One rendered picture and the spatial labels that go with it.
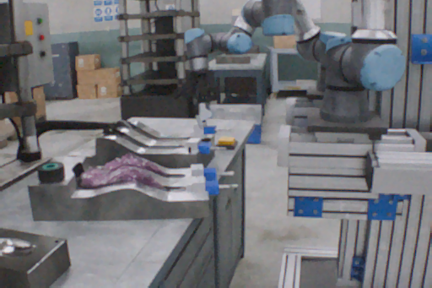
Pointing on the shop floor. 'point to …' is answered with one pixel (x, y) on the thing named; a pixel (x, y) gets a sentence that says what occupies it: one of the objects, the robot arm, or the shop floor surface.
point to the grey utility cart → (277, 73)
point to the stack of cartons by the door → (97, 78)
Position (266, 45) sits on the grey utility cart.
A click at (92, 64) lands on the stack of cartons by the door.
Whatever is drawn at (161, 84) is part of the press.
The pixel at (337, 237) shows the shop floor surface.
